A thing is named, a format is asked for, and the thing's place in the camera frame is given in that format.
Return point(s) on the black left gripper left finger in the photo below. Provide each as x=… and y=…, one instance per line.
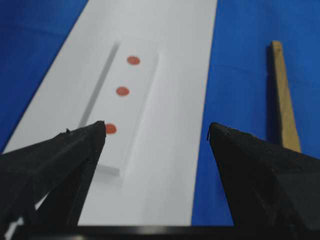
x=47, y=183

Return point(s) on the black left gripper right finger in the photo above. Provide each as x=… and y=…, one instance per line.
x=272, y=192

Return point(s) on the wooden mallet hammer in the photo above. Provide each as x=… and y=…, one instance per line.
x=286, y=122

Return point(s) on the small white raised block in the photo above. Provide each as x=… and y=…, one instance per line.
x=119, y=99

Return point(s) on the blue table cloth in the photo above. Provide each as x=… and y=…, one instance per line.
x=239, y=92

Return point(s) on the large white board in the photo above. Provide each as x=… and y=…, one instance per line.
x=157, y=186

